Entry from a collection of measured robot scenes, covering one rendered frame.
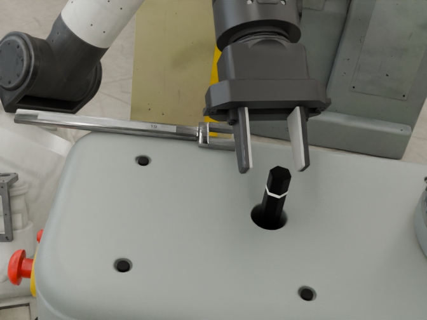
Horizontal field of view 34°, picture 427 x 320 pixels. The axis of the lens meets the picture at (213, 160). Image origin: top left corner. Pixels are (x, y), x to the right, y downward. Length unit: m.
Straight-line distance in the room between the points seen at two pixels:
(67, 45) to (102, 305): 0.54
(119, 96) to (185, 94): 1.25
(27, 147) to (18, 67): 0.13
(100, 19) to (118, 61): 3.19
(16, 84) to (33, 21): 3.52
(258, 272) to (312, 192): 0.13
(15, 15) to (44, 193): 3.57
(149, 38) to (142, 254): 2.01
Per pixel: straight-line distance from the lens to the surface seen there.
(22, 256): 0.81
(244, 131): 0.68
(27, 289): 1.75
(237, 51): 0.70
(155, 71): 2.71
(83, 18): 1.07
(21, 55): 1.08
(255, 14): 0.70
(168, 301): 0.63
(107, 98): 3.96
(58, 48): 1.10
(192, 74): 2.70
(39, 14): 4.67
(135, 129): 0.78
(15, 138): 1.13
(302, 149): 0.69
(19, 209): 1.05
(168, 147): 0.77
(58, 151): 1.14
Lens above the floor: 2.39
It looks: 41 degrees down
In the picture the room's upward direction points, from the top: 9 degrees clockwise
